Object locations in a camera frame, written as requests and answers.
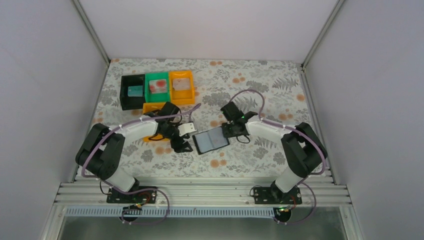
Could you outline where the black storage bin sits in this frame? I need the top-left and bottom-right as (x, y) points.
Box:
(119, 74), (146, 111)

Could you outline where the purple cable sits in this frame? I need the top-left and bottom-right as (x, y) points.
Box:
(80, 102), (202, 196)
(228, 89), (327, 176)

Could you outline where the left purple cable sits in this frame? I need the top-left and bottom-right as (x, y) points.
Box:
(80, 102), (202, 196)

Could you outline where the red patterned card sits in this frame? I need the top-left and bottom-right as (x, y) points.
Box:
(148, 79), (169, 94)

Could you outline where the orange storage bin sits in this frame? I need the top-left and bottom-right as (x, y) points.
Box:
(142, 102), (168, 142)
(169, 70), (195, 106)

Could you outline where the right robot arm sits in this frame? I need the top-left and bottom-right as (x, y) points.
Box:
(220, 101), (328, 194)

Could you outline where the teal card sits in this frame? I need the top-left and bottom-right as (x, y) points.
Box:
(127, 85), (144, 97)

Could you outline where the far orange storage bin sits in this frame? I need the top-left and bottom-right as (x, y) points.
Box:
(169, 70), (195, 106)

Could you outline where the near orange storage bin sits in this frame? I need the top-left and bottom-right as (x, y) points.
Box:
(142, 102), (168, 142)

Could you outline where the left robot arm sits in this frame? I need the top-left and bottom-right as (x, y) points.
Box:
(75, 102), (200, 195)

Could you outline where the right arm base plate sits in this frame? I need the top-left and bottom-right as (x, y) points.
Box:
(249, 185), (303, 205)

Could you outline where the green storage bin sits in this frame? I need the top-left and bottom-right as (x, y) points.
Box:
(145, 72), (171, 103)

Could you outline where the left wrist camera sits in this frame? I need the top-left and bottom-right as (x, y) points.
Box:
(177, 122), (197, 136)

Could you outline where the pale card in orange bin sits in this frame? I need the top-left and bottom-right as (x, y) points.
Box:
(172, 77), (191, 91)

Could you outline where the aluminium rail frame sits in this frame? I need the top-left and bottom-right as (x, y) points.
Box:
(54, 176), (352, 207)

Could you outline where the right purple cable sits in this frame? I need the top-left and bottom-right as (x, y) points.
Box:
(228, 89), (327, 176)

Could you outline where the floral table mat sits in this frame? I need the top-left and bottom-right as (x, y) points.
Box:
(92, 58), (311, 178)

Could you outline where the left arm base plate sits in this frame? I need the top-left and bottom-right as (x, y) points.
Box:
(106, 186), (158, 204)

